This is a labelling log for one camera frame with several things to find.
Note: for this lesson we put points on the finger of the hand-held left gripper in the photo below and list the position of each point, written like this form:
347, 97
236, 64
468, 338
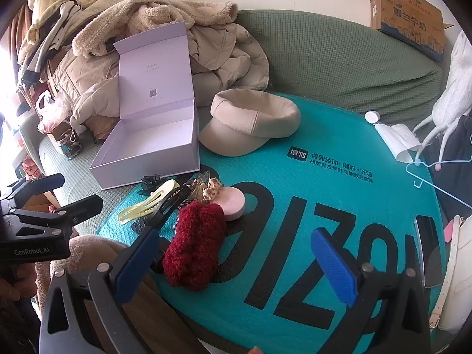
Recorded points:
79, 208
40, 186

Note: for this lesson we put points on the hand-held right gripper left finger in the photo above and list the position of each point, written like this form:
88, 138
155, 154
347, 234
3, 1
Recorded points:
134, 265

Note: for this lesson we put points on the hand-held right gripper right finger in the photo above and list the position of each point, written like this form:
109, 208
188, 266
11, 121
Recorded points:
333, 269

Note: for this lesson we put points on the red fluffy scrunchie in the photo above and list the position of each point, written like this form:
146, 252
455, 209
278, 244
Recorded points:
191, 247

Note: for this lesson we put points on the yellow hair clip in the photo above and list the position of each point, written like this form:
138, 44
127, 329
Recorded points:
147, 204

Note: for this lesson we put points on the black duckbill hair clip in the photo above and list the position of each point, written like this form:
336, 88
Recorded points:
169, 207

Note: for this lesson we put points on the black claw clip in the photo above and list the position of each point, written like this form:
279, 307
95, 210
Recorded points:
149, 182

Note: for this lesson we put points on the lavender gift box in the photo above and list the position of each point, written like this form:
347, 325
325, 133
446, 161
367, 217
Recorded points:
147, 136

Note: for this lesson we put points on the clear claw clip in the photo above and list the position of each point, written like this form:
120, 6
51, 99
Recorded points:
197, 180

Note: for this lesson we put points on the pink round compact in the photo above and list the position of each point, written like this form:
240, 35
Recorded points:
234, 202

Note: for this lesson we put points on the person's left hand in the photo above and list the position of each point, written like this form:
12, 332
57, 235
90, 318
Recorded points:
16, 282

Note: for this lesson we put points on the beige fleece trouser leg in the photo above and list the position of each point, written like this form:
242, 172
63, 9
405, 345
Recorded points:
88, 249

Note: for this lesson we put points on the clear plastic bag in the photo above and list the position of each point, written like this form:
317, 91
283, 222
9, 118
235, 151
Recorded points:
55, 114

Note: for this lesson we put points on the teal bubble mailer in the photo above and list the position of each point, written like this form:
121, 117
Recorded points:
295, 199

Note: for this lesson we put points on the brown fur cloth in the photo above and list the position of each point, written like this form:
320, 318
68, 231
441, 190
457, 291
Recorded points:
101, 127

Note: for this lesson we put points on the smartphone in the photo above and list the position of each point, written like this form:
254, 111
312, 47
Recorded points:
429, 250

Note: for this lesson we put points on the white belt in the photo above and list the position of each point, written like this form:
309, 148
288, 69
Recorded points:
448, 265

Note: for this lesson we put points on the white leather bag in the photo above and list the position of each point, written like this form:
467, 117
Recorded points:
462, 284

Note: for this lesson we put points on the black white striped garment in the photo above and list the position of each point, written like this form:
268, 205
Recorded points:
48, 44

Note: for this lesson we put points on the white bottle cap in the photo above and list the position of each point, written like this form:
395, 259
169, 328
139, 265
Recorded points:
372, 116

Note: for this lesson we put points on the beige cap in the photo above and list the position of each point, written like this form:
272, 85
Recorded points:
250, 118

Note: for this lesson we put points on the beige fleece coat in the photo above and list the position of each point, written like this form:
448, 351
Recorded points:
155, 14

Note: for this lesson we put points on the white plush garment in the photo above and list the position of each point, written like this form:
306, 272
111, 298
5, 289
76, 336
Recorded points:
457, 81

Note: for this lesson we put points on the printed cardboard box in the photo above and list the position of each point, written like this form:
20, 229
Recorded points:
409, 18

